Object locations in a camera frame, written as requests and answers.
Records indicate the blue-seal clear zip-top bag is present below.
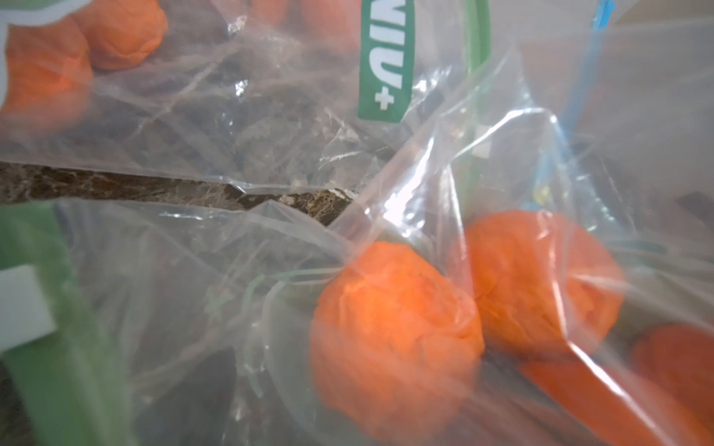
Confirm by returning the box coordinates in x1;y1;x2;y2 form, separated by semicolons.
490;0;714;213

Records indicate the orange toy mandarin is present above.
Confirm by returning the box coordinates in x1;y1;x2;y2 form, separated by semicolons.
520;360;713;445
630;323;713;430
310;242;485;445
465;210;625;357

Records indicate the green-seal clear zip-top bag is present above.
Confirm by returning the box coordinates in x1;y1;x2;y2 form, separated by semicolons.
1;1;490;191

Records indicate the orange mandarin in back bag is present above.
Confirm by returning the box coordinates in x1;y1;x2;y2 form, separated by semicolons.
72;0;168;71
1;17;94;133

